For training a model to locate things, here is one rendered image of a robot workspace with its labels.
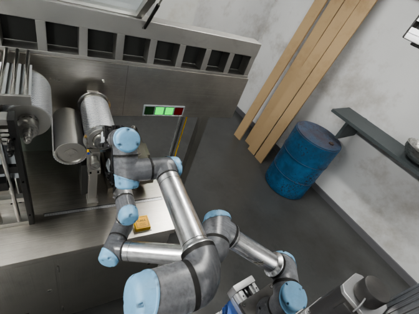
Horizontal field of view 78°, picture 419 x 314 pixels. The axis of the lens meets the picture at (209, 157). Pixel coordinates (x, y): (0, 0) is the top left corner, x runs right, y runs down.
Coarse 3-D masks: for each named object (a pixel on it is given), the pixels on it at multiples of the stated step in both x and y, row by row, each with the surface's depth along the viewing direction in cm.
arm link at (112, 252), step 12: (108, 240) 99; (120, 240) 100; (216, 240) 96; (108, 252) 95; (120, 252) 96; (132, 252) 96; (144, 252) 95; (156, 252) 95; (168, 252) 95; (180, 252) 94; (108, 264) 96
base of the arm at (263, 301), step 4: (268, 296) 122; (260, 300) 121; (264, 300) 118; (268, 300) 115; (260, 304) 119; (264, 304) 117; (268, 304) 114; (256, 308) 120; (260, 308) 119; (264, 308) 115; (268, 308) 113; (256, 312) 118; (260, 312) 116; (264, 312) 114; (268, 312) 113
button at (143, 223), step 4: (140, 216) 125; (144, 216) 126; (140, 220) 124; (144, 220) 124; (148, 220) 125; (136, 224) 121; (140, 224) 122; (144, 224) 123; (148, 224) 123; (136, 228) 120; (140, 228) 121; (144, 228) 122; (148, 228) 123
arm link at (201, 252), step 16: (160, 160) 86; (176, 160) 88; (160, 176) 83; (176, 176) 83; (176, 192) 78; (176, 208) 74; (192, 208) 76; (176, 224) 72; (192, 224) 71; (192, 240) 68; (208, 240) 68; (192, 256) 64; (208, 256) 64; (208, 272) 60; (208, 288) 59
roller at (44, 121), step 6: (36, 72) 105; (12, 108) 87; (18, 108) 88; (24, 108) 89; (30, 108) 90; (36, 108) 91; (18, 114) 89; (36, 114) 92; (42, 114) 93; (42, 120) 94; (48, 120) 95; (42, 126) 96; (48, 126) 97; (42, 132) 98
